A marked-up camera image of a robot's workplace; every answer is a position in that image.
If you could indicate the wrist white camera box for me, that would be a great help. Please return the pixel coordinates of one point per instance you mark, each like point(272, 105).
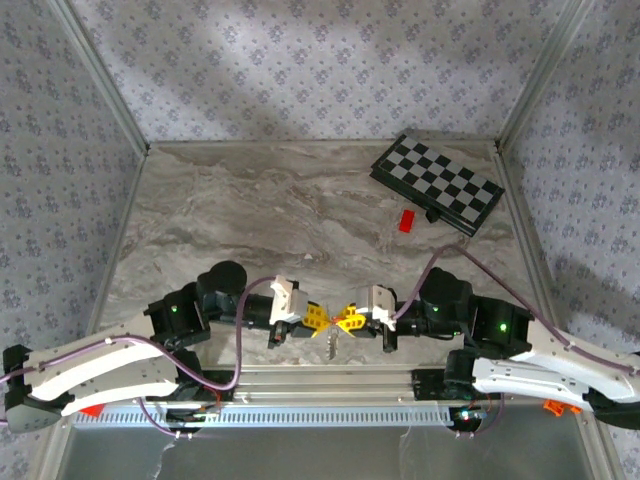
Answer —
point(287, 300)
point(375, 302)

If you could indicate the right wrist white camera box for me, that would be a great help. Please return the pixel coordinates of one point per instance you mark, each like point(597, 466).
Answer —
point(375, 302)

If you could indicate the right aluminium corner post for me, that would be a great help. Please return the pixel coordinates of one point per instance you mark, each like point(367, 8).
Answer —
point(544, 75)

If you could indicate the red block on frame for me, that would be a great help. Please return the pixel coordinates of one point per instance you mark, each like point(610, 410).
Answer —
point(92, 411)

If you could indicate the grey metal sheet panel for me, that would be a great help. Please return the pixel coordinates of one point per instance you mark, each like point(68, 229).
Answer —
point(325, 455)

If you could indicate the left aluminium corner post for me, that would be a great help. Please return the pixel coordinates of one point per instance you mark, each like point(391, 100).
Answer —
point(103, 75)

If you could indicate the folded black grey chessboard box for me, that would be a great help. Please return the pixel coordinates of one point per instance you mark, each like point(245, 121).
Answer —
point(440, 175)

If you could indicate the red toy brick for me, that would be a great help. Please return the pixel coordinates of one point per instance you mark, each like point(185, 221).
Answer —
point(407, 221)

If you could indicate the aluminium corner post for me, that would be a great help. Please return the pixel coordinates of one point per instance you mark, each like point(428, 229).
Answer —
point(544, 75)
point(103, 75)

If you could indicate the aluminium side rail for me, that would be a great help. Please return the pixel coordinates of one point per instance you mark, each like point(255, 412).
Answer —
point(119, 240)
point(527, 235)

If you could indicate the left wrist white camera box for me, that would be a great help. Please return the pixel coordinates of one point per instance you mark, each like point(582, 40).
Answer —
point(287, 300)

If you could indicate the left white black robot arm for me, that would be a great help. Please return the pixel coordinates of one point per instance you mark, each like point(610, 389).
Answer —
point(100, 367)

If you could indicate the left aluminium side rail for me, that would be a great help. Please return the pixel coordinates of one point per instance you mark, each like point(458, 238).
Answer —
point(119, 240)

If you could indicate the orange plastic elbow piece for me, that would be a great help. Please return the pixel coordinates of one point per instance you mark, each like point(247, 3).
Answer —
point(555, 407)

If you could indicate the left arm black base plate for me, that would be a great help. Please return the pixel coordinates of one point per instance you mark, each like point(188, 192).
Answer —
point(227, 387)

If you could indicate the small black cube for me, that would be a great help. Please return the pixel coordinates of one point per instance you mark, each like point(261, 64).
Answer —
point(433, 215)

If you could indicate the right aluminium side rail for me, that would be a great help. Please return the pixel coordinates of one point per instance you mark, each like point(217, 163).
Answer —
point(527, 235)

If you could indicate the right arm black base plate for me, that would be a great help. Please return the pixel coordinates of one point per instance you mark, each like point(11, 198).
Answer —
point(425, 385)

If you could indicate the long aluminium frame rail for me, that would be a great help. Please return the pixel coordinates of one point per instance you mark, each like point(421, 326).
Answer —
point(325, 382)

